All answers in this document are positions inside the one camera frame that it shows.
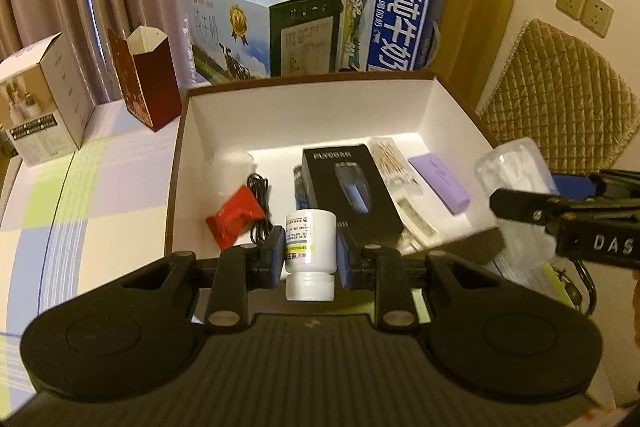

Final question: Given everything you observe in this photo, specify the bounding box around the red snack packet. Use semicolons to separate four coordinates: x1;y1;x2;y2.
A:
205;185;268;252

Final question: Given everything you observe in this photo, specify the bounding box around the black shaver box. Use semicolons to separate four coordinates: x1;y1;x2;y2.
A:
301;143;406;253

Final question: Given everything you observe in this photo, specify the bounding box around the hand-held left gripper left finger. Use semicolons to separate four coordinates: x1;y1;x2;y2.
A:
122;227;287;328

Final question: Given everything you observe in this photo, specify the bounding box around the beige product box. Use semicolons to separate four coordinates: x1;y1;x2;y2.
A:
0;32;97;166

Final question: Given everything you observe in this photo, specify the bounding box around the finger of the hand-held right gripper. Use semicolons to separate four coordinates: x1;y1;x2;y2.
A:
552;169;640;202
489;188;566;233

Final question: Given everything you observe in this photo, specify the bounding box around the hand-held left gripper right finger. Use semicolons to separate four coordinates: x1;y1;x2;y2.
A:
336;227;501;330

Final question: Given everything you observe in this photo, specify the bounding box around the white pill bottle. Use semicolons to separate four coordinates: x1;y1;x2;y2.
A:
284;208;337;303

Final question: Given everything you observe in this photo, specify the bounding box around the brown cardboard box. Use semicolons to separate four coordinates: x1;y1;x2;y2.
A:
164;72;501;265

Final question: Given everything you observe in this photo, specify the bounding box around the chair with quilted cover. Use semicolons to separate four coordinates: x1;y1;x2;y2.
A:
475;18;640;175

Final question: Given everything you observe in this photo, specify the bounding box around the white and blue milk carton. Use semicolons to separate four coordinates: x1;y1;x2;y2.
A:
182;0;343;86

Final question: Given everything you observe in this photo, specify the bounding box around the checked tablecloth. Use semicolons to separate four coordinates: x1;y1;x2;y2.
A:
0;99;563;408

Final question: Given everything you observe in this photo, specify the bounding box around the purple cream tube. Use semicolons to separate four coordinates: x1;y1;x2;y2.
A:
407;153;472;215

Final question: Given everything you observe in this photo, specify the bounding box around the cotton swab bag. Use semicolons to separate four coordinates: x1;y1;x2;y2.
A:
369;136;425;198

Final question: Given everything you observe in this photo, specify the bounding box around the white hair clip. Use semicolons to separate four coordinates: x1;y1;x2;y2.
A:
397;196;448;255

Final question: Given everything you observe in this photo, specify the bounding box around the dark red paper box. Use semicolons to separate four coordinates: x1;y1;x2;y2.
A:
107;24;183;132

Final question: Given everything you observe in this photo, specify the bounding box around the black charging cable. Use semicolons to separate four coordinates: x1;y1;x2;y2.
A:
246;172;275;248

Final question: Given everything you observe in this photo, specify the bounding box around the clear floss pick box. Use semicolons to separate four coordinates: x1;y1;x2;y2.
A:
474;138;561;273

